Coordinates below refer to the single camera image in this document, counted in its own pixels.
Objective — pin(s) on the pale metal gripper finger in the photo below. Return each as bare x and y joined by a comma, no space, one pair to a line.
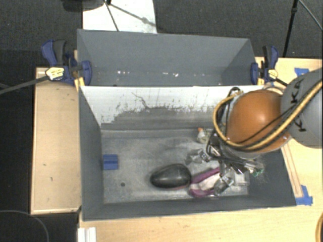
223,184
199,157

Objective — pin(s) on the purple and white cloth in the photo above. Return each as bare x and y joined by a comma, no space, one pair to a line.
202,185

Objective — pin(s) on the small white orange-tipped bottle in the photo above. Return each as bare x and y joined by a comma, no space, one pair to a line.
202,135

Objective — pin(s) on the black egg-shaped object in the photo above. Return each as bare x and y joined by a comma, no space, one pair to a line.
170,176

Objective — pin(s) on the grey metal bin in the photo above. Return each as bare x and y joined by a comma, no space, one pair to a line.
141,145

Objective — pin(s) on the blue ridged block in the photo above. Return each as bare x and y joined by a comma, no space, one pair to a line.
110,161

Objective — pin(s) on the pale wood board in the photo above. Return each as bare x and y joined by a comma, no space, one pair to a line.
55,145

